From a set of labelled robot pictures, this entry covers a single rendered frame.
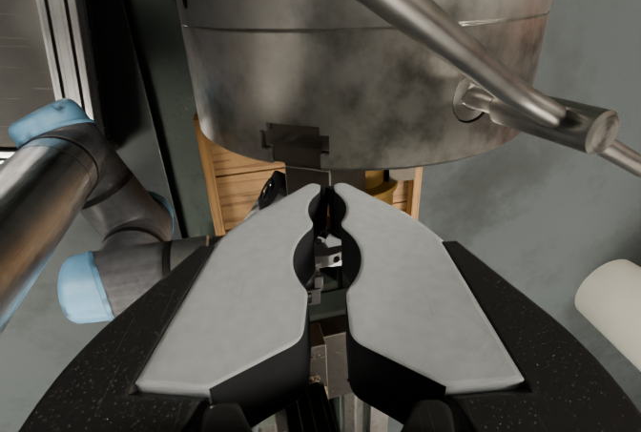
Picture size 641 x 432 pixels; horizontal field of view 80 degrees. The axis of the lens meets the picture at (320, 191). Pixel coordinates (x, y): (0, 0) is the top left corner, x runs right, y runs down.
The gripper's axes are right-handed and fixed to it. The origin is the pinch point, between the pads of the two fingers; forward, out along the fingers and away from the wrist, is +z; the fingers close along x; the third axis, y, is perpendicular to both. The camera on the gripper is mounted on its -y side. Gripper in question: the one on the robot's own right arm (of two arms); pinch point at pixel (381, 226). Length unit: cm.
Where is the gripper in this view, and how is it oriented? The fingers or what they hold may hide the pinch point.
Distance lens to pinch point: 48.1
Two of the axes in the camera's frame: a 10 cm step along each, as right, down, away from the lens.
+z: 9.7, -1.2, 2.0
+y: 0.2, 8.9, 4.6
